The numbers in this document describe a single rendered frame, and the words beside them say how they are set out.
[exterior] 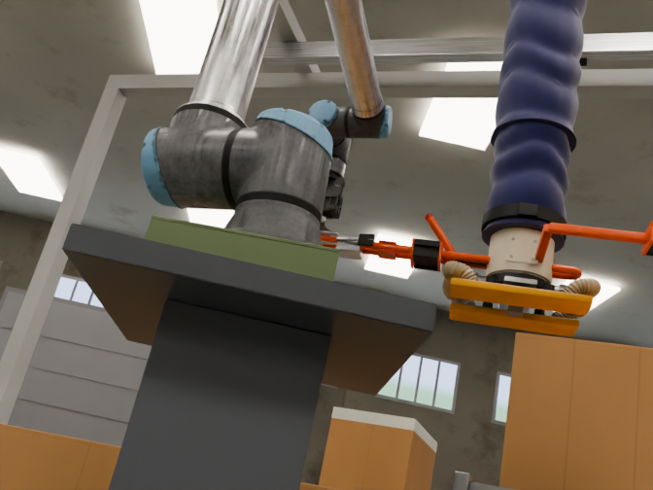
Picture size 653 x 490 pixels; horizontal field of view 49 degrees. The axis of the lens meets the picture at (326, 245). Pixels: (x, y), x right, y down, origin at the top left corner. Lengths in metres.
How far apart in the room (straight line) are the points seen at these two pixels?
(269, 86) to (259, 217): 3.80
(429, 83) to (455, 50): 0.38
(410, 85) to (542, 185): 2.71
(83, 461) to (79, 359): 8.88
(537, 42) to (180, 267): 1.53
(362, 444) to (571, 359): 1.91
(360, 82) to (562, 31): 0.67
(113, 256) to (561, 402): 1.04
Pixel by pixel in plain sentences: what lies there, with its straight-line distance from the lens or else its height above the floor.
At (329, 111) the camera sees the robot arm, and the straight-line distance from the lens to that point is 2.04.
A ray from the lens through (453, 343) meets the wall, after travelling 11.03.
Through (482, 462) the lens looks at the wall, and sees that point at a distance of 10.85.
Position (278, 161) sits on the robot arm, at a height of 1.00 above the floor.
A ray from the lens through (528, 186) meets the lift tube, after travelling 1.99.
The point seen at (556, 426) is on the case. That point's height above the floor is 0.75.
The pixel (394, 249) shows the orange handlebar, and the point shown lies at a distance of 1.99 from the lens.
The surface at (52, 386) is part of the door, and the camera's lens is 10.87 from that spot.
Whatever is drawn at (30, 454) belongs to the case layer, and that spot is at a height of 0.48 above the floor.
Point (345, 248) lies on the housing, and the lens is 2.00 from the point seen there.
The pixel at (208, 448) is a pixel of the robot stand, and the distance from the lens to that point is 1.04.
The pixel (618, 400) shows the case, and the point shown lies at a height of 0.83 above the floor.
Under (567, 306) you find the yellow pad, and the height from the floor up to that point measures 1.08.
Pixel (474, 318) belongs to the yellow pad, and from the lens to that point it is 2.04.
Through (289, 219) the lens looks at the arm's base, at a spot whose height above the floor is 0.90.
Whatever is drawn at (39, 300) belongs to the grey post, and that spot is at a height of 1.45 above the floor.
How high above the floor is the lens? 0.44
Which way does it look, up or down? 22 degrees up
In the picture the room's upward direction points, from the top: 12 degrees clockwise
